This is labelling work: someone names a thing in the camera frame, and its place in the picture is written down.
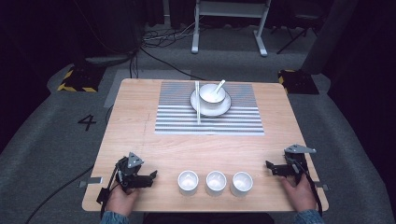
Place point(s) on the black tripod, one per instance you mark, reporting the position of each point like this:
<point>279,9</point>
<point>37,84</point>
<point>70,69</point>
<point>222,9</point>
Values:
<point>295,28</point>

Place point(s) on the dark equipment stand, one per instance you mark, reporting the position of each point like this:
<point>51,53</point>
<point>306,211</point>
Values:
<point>106,31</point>

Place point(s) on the striped placemat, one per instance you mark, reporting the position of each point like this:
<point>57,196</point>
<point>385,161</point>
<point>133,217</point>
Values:
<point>177,121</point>

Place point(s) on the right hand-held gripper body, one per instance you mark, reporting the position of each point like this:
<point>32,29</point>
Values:
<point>299,163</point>

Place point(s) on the grey pillar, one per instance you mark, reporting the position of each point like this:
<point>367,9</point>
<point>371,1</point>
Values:
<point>330,37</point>

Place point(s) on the person's left hand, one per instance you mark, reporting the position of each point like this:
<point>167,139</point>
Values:
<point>120,200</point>

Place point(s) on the white bowl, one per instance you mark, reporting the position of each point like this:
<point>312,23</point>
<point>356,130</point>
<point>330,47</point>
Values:
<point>209,100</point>

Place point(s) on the black yellow striped base plate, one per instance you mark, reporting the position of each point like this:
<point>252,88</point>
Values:
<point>299,82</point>
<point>81,79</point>

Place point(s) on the white chopstick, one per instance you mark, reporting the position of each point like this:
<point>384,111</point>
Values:
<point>196,105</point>
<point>199,107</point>

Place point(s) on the white cup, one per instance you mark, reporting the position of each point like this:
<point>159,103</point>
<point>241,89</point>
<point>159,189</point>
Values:
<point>188,183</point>
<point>242,184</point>
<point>216,183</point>

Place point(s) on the white plate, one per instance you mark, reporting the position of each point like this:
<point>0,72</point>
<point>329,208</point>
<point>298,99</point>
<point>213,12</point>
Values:
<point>214,112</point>

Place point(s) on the metal table bracket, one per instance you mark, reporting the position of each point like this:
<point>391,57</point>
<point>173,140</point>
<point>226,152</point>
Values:
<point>322,186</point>
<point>91,181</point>

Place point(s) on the white metal stand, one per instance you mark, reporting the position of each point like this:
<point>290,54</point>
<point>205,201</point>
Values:
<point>230,9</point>

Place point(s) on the person's right hand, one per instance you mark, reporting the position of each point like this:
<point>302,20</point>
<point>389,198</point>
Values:
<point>302,196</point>

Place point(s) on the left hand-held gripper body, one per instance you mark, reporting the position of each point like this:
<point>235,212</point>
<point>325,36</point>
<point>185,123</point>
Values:
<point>128,169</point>

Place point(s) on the white spoon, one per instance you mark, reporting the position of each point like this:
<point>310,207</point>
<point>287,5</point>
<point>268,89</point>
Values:
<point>219,86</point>

